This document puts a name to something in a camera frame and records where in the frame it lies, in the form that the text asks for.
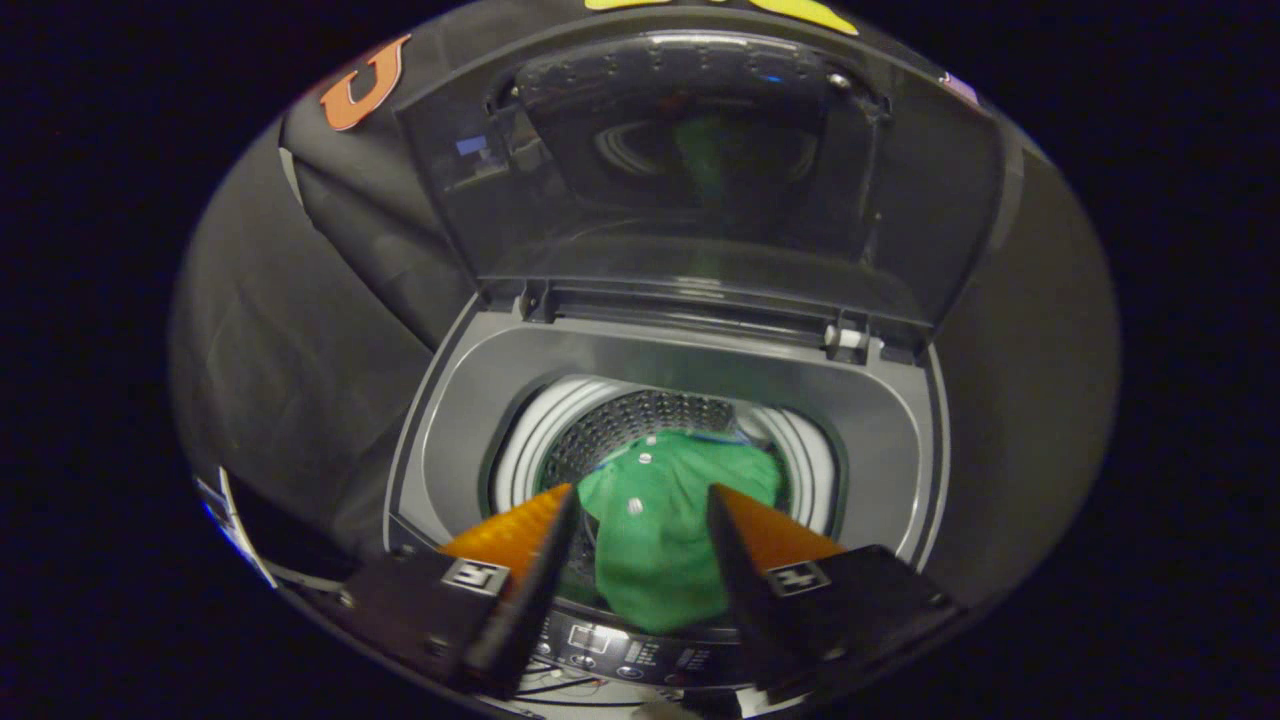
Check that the green polo shirt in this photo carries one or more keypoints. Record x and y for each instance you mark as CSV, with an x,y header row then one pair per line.
x,y
660,540

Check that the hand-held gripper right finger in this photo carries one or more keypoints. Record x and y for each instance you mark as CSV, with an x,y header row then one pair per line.
x,y
745,590

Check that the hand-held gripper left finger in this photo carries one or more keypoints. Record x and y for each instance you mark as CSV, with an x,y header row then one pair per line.
x,y
530,600

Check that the dark washing machine lid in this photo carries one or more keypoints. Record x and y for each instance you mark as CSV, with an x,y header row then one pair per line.
x,y
700,150

